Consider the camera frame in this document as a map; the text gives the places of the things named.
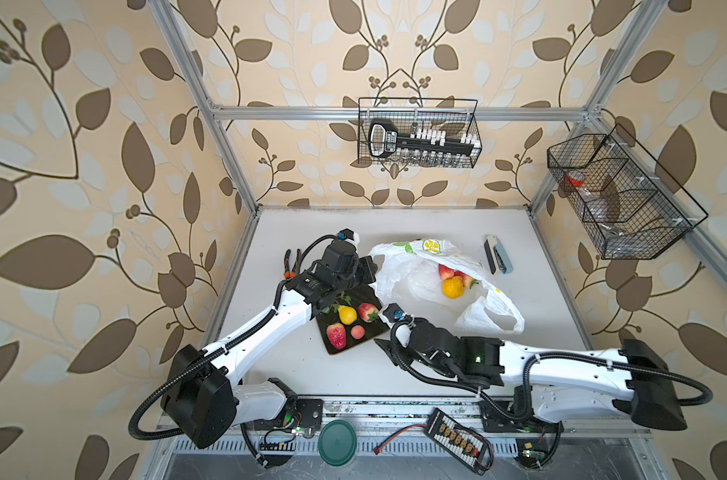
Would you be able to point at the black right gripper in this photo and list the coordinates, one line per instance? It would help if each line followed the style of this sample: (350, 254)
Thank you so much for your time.
(393, 350)

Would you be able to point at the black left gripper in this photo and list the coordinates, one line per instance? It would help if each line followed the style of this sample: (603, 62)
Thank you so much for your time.
(368, 272)

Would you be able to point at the yellow lemon with leafy branch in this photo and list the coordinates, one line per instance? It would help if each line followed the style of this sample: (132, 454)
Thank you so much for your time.
(341, 311)

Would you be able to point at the small pink fake cherry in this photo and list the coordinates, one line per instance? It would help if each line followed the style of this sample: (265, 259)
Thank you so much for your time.
(358, 332)

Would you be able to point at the small red strawberry with stem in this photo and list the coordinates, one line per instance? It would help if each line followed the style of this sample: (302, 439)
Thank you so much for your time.
(368, 312)

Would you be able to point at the large red fake strawberry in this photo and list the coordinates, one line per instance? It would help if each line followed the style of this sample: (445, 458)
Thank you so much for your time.
(337, 336)

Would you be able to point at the white plastic bag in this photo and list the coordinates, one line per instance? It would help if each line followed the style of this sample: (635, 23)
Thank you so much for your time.
(433, 279)

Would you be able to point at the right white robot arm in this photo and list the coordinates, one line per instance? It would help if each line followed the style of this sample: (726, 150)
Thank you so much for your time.
(521, 383)

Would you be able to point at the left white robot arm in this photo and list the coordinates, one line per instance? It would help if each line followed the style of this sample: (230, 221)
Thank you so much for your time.
(204, 396)

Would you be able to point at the red yellow fake mango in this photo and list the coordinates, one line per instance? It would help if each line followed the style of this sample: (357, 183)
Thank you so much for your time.
(446, 273)

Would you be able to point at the black square tray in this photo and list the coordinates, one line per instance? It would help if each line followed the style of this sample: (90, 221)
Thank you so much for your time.
(361, 294)

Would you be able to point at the green round lid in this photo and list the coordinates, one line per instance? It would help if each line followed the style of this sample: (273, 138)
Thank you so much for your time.
(338, 443)

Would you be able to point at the black charger board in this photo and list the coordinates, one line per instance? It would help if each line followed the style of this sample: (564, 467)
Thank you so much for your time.
(462, 443)

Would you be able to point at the black tool in basket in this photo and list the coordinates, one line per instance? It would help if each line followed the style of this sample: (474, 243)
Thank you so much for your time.
(384, 140)

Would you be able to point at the red capped clear bottle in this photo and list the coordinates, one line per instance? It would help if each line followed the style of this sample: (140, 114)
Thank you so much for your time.
(574, 184)

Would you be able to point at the orange handled pliers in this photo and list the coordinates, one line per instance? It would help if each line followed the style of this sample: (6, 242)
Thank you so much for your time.
(292, 263)

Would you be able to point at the rear black wire basket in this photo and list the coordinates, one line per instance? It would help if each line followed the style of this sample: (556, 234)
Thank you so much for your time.
(450, 114)

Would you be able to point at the side black wire basket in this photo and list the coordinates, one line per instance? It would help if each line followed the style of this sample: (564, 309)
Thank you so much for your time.
(639, 207)

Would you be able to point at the aluminium frame post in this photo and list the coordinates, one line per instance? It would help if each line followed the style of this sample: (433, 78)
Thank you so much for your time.
(164, 16)

